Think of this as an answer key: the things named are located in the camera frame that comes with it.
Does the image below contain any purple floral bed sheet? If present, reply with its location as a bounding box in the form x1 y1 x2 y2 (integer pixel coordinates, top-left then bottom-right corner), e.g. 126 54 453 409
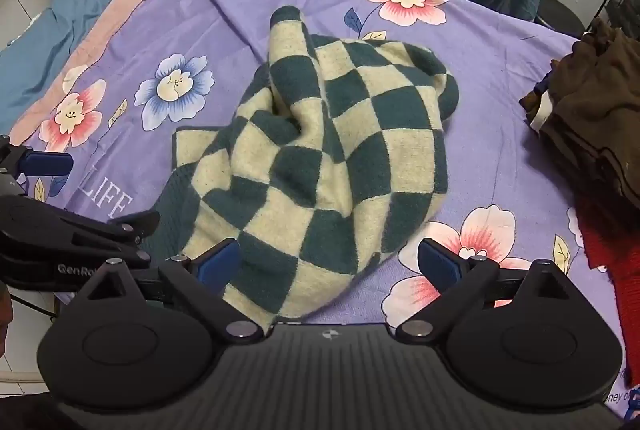
7 0 640 411

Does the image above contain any blue duvet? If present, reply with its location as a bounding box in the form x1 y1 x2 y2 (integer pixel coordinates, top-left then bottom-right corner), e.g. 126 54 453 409
0 0 201 121

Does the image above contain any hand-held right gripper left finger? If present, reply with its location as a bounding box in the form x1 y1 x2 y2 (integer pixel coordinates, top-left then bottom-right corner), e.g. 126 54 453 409
74 238 268 344

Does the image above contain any pile of brown clothes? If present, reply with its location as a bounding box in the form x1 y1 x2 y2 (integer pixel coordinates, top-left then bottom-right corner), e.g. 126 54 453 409
520 17 640 223

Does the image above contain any black round stool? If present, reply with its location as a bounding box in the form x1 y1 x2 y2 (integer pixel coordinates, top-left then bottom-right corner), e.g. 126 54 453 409
535 0 592 36

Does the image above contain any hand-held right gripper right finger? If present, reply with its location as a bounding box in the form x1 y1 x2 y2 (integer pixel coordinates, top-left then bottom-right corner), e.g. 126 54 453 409
392 238 573 344

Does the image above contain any red cloth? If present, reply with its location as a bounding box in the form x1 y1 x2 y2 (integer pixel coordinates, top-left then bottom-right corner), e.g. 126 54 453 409
575 205 640 373

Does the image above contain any green cream checkered sweater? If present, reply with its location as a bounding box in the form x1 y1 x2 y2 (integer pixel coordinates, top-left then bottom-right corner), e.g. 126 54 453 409
150 5 461 323

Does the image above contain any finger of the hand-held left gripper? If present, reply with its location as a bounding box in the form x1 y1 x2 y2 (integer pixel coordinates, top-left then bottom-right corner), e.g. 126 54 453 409
0 136 75 178
62 209 162 267

